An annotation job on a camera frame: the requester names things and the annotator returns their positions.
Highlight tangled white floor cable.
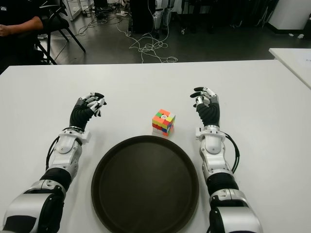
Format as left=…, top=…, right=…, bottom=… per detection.
left=116, top=21, right=179, bottom=64

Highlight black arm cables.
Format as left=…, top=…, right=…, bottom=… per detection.
left=225, top=132, right=241, bottom=174
left=45, top=135, right=61, bottom=170

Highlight multicoloured Rubik's cube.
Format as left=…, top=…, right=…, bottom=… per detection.
left=152, top=108, right=176, bottom=136

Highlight seated person in black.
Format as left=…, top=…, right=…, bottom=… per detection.
left=0, top=0, right=47, bottom=71

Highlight white side table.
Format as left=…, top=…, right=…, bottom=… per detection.
left=268, top=48, right=311, bottom=89

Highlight tall black box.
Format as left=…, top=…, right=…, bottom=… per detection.
left=130, top=0, right=156, bottom=34

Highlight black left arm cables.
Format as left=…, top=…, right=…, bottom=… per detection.
left=45, top=135, right=61, bottom=170

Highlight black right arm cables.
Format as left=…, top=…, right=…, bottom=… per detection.
left=225, top=132, right=241, bottom=174

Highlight white glass display case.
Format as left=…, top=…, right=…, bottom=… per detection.
left=62, top=0, right=82, bottom=22

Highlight white humanoid robot legs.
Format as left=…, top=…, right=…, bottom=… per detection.
left=152, top=0, right=175, bottom=37

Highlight robot right hand black silver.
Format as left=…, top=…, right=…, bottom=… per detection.
left=189, top=86, right=221, bottom=129

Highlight white cabinet with black base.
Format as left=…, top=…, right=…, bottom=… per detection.
left=268, top=0, right=311, bottom=31

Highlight black folding chair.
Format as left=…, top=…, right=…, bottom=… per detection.
left=34, top=0, right=86, bottom=65

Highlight robot left hand black silver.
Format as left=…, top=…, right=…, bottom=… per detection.
left=69, top=91, right=108, bottom=131

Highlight person's bare forearm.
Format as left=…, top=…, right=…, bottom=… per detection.
left=0, top=16, right=44, bottom=37

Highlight dark brown round plate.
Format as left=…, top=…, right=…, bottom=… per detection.
left=91, top=135, right=200, bottom=233

